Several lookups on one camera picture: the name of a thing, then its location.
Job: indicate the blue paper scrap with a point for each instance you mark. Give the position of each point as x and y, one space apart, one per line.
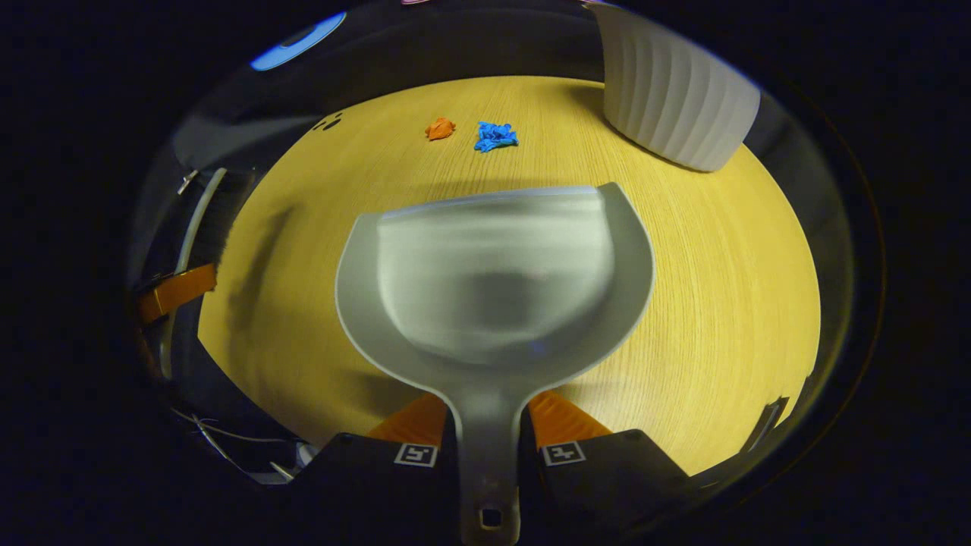
494 137

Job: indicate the small white broom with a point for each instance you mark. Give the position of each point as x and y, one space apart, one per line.
199 220

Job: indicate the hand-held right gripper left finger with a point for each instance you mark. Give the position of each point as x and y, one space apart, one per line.
372 485

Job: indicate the white ribbed garbage bin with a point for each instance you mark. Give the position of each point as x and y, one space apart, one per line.
675 91

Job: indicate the black desk edge clamp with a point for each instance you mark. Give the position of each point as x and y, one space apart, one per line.
766 425

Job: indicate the orange paper scrap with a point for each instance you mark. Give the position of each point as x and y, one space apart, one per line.
440 129

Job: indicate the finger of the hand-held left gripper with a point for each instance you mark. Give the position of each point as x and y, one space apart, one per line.
178 292

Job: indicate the black backdrop cloth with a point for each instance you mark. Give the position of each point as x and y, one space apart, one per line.
455 45

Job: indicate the white dustpan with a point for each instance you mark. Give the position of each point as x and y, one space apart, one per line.
493 288

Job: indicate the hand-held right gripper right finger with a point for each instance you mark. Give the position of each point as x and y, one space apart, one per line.
607 485

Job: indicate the silver cloth clip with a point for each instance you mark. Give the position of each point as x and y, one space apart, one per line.
186 182

